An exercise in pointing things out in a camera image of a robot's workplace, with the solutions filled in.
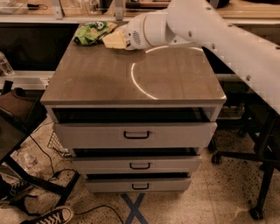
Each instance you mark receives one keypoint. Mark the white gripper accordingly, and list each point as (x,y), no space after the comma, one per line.
(135,32)

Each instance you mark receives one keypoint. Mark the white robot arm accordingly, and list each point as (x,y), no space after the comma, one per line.
(253,59)

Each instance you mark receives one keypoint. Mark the white paper bowl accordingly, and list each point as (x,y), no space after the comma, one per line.
(128,48)

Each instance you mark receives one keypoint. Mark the green chip bag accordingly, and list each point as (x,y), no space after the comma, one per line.
(90,33)

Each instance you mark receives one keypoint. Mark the grey drawer cabinet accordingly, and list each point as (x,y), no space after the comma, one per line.
(94,84)

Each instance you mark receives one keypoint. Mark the top grey drawer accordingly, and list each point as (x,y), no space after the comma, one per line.
(135,135)

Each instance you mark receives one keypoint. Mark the grey drawer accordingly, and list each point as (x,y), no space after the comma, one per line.
(137,185)
(135,135)
(123,165)

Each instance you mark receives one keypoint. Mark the clear plastic bottle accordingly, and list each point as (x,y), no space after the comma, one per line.
(5,65)

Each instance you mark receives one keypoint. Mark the brown bag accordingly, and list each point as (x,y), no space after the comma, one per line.
(25,113)

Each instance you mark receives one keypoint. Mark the middle grey drawer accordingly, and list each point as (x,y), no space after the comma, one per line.
(123,165)

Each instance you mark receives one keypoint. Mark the bottom grey drawer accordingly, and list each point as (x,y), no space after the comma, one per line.
(137,185)

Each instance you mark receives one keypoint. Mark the blue tape cross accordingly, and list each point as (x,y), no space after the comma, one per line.
(134,208)

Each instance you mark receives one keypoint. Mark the black white sneaker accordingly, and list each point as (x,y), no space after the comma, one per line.
(60,215)

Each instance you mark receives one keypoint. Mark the wire mesh basket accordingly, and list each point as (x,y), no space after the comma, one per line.
(54,144)

